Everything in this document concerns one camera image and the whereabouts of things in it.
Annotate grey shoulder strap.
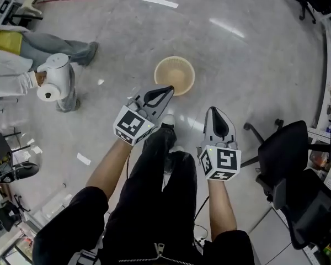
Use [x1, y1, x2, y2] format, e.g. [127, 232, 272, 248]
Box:
[76, 248, 100, 265]

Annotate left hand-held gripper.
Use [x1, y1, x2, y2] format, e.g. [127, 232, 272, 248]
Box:
[113, 85, 175, 146]

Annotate person's left white shoe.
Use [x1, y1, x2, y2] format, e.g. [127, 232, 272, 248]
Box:
[160, 114, 177, 128]

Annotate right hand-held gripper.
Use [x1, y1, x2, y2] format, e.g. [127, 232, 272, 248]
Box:
[196, 106, 242, 181]

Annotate beige plastic mesh basket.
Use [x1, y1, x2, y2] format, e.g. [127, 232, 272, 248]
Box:
[153, 56, 196, 97]

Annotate black office chair with headrest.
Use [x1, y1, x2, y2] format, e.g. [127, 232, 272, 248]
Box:
[241, 118, 331, 251]

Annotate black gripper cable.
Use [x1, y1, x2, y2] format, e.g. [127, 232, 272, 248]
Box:
[125, 150, 132, 181]
[192, 195, 211, 224]

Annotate cream stool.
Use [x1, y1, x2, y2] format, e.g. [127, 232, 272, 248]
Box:
[24, 0, 52, 17]

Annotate person's right forearm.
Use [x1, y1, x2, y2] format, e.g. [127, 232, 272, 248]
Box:
[206, 177, 238, 242]

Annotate yellow cushion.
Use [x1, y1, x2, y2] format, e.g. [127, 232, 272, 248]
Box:
[0, 29, 24, 56]

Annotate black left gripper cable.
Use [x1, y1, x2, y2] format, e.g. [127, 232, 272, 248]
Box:
[125, 150, 132, 181]

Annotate black metal stand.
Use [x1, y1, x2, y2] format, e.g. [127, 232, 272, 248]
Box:
[1, 2, 44, 27]

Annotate person's black trousers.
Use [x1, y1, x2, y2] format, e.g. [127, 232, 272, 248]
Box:
[99, 125, 199, 261]

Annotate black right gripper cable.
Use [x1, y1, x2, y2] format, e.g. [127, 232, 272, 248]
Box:
[192, 195, 211, 224]

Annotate person's left forearm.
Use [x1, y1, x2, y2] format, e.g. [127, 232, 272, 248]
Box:
[85, 139, 134, 202]

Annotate white frame table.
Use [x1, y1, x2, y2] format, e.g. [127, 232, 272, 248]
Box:
[15, 183, 81, 265]

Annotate person's black jacket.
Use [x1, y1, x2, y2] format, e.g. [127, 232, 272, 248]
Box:
[31, 185, 263, 265]

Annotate black folding chair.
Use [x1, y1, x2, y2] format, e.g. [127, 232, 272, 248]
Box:
[0, 130, 23, 160]

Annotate white kettle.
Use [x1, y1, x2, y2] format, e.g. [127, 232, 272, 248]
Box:
[36, 52, 73, 103]

